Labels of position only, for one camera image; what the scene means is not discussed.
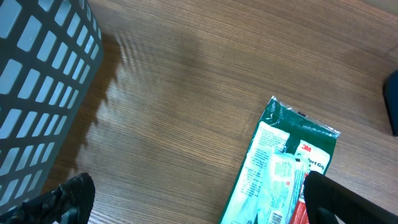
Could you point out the green 3M gloves package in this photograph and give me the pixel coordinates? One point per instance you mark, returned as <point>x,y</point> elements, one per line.
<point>280,129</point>

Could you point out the teal toothbrush package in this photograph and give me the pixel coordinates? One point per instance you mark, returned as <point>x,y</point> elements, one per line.
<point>280,189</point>

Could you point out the white barcode scanner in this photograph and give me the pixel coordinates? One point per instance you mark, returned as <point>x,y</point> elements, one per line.
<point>390,99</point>

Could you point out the grey plastic mesh basket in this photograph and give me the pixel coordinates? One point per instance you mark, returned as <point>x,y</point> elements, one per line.
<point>50,52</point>

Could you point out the red white tube package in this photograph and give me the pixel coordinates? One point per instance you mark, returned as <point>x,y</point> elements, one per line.
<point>300,212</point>

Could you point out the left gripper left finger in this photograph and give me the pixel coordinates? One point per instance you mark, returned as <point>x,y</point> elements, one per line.
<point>71,202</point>

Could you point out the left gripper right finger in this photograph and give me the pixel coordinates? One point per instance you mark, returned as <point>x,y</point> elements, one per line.
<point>328,202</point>

